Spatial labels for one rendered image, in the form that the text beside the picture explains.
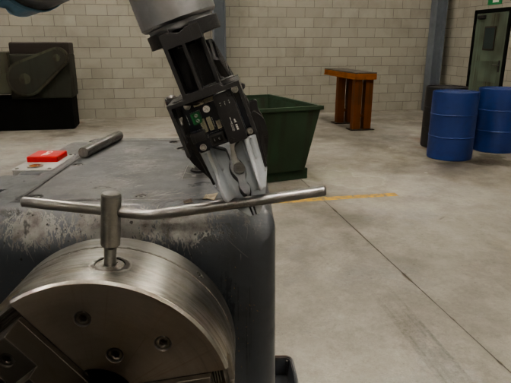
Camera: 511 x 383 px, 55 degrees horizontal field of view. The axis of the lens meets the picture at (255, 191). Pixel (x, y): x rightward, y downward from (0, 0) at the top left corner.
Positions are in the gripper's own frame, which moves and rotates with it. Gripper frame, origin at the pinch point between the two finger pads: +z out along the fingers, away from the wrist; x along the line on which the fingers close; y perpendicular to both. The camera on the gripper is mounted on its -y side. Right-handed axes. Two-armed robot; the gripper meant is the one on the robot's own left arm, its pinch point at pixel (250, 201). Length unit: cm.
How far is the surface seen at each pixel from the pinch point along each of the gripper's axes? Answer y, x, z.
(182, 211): 1.7, -7.3, -2.1
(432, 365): -140, 42, 156
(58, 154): -44, -36, -8
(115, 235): 1.4, -15.4, -2.0
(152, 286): 3.7, -13.2, 4.3
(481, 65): -932, 451, 207
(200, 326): 5.2, -9.7, 10.0
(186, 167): -37.1, -12.3, 2.0
